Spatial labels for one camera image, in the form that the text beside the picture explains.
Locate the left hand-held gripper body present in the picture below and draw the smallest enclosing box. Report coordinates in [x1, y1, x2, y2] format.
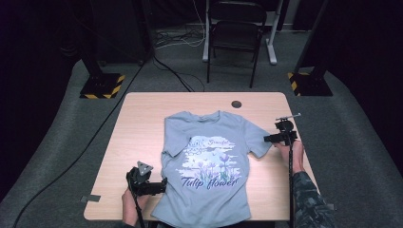
[125, 161, 154, 197]

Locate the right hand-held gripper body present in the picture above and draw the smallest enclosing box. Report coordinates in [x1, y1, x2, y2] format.
[275, 113, 302, 146]

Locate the light blue printed t-shirt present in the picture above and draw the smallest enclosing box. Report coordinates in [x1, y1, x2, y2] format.
[151, 109, 274, 228]

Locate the person's right hand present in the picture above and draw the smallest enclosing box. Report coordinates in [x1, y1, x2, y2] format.
[274, 141, 305, 175]

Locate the person's left hand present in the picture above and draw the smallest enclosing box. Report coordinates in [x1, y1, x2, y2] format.
[122, 188, 148, 227]

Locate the black stand with striped base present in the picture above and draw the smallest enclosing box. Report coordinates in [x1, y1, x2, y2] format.
[75, 0, 126, 100]
[287, 0, 334, 97]

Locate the dark curtain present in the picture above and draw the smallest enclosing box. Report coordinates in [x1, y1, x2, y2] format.
[0, 0, 84, 203]
[326, 0, 403, 179]

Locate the black folding chair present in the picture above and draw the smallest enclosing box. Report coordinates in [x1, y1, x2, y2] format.
[206, 0, 268, 89]

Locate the black cabinet on casters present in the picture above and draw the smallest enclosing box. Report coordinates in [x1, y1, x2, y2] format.
[89, 0, 154, 67]

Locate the left hand-held gripper black cable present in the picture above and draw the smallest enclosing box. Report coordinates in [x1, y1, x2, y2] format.
[126, 175, 147, 228]

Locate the hand-held gripper black cable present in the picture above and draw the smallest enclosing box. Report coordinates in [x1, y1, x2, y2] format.
[286, 139, 297, 228]
[126, 175, 147, 228]

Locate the right hand-held gripper black cable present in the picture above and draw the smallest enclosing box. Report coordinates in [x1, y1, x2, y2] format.
[286, 139, 297, 228]

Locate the long black floor cable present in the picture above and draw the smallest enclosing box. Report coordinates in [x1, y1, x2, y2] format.
[12, 60, 148, 228]

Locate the short black floor cable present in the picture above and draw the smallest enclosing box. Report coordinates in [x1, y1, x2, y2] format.
[151, 56, 195, 93]

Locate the white desk frame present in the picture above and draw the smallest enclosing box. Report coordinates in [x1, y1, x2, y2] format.
[202, 0, 284, 66]

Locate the bundle of floor cables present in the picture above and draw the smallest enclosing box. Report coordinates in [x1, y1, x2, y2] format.
[154, 28, 207, 50]

